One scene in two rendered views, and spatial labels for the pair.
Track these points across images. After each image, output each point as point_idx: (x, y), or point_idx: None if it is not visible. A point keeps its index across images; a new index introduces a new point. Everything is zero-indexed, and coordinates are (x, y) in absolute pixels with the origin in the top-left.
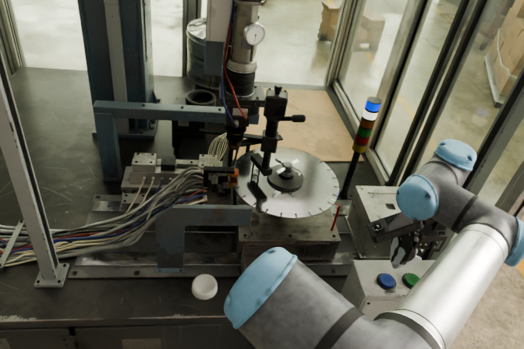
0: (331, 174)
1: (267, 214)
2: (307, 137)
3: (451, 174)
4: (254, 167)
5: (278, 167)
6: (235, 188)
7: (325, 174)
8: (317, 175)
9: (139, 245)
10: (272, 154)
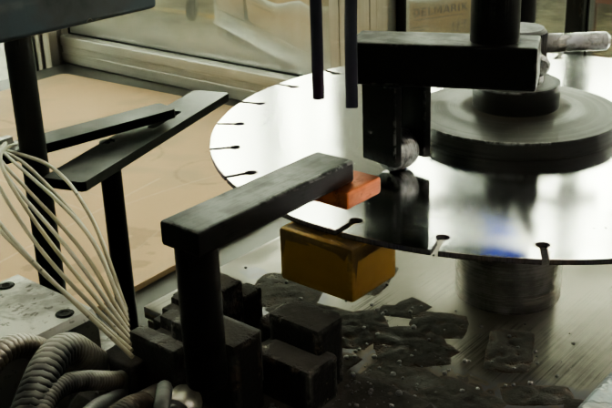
0: (595, 60)
1: (560, 354)
2: (178, 168)
3: None
4: (347, 157)
5: (435, 103)
6: (448, 249)
7: (578, 66)
8: (572, 77)
9: None
10: (319, 103)
